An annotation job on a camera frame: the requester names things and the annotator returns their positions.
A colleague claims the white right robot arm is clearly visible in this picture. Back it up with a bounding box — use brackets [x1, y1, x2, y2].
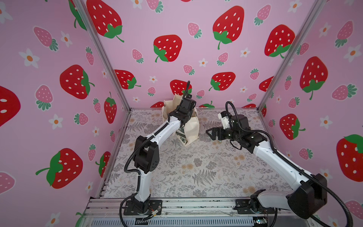
[206, 111, 327, 219]

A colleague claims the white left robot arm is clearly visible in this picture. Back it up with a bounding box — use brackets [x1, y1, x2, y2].
[132, 96, 196, 203]

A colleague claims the cream canvas tote bag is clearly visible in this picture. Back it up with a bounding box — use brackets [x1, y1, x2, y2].
[162, 95, 199, 146]

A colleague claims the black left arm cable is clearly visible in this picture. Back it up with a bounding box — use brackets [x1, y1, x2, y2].
[119, 80, 191, 227]

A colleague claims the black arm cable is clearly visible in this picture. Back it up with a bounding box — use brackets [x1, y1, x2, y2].
[225, 101, 354, 227]
[119, 80, 191, 227]

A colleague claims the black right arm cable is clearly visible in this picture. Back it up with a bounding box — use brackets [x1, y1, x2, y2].
[225, 101, 354, 227]

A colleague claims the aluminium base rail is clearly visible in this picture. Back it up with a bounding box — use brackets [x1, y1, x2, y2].
[77, 197, 318, 227]

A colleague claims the silver corner frame post left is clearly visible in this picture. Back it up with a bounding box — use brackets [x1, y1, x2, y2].
[72, 0, 131, 112]

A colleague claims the silver corner frame post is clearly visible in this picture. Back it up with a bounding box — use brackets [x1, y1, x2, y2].
[257, 0, 328, 111]
[72, 0, 131, 112]

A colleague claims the silver corner frame post right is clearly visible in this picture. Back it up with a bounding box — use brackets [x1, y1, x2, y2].
[257, 0, 328, 111]

